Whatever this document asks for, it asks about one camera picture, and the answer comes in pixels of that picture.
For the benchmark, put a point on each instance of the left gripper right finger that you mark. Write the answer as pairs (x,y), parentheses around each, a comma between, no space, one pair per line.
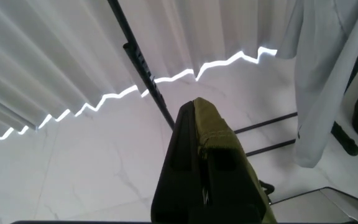
(228,193)

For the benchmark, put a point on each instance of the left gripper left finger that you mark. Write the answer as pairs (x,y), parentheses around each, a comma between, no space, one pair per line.
(179,186)

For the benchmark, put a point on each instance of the green garment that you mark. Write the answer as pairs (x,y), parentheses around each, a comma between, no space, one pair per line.
(210,124)

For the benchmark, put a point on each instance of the pale grey shorts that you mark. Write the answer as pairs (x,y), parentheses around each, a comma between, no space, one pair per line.
(322,62)

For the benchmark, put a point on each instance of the black clothes rack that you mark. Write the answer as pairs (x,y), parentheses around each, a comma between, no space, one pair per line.
(141,67)

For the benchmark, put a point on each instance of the white curtain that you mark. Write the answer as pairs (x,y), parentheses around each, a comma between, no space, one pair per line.
(57,46)

